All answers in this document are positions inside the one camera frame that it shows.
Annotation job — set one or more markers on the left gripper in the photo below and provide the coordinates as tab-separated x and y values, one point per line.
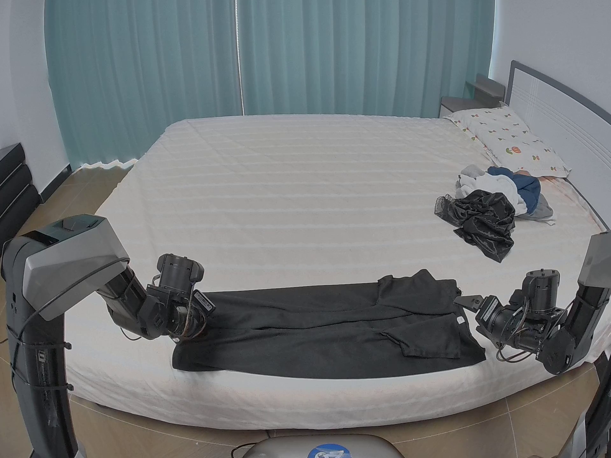
203	303

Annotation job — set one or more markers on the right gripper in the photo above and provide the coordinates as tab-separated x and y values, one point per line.
499	322

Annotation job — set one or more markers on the black T-shirt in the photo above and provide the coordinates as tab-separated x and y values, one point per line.
310	337

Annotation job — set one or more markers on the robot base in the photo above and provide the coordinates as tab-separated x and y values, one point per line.
286	449

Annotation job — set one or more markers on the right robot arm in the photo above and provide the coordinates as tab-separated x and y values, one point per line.
542	289

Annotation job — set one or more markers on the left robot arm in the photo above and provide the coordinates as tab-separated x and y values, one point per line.
71	255

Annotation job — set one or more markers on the bed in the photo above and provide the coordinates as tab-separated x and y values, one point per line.
310	184

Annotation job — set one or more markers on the black satin garment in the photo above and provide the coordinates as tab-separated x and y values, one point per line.
482	220

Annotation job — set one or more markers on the grey garment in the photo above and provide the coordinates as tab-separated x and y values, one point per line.
471	171
544	210

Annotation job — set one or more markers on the white garment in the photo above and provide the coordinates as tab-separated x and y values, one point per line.
501	189

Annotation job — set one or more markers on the dark blue garment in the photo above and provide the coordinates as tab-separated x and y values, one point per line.
530	190

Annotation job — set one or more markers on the white printed pillow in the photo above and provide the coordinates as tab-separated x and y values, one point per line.
510	139

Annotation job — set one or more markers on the black chest of drawers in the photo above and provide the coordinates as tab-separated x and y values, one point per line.
14	193

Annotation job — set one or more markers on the grey bedside table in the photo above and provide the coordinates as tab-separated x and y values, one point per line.
458	103

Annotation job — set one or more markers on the blue-green curtain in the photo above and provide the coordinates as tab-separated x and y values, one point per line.
143	65
363	41

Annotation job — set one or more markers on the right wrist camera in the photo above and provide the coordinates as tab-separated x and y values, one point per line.
515	298

